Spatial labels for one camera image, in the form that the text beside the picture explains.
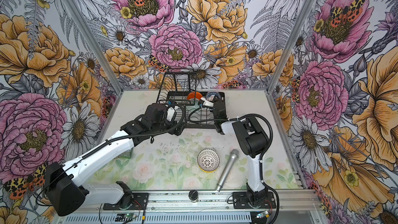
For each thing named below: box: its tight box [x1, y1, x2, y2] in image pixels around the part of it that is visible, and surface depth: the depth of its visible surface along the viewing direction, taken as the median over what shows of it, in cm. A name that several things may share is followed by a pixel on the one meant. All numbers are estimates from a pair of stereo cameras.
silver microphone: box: [215, 148, 240, 192], surface depth 83 cm
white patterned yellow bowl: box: [196, 148, 220, 173], surface depth 85 cm
